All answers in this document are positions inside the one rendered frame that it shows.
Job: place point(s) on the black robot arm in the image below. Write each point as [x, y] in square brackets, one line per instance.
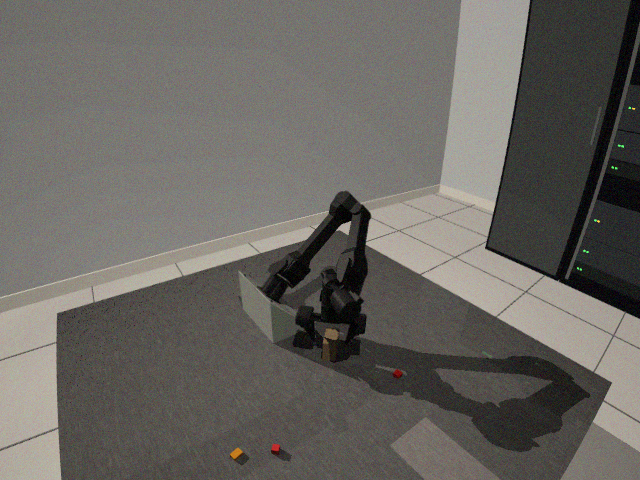
[352, 265]

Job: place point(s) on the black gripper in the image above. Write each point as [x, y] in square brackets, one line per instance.
[305, 318]

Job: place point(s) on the orange block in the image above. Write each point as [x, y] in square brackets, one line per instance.
[236, 454]

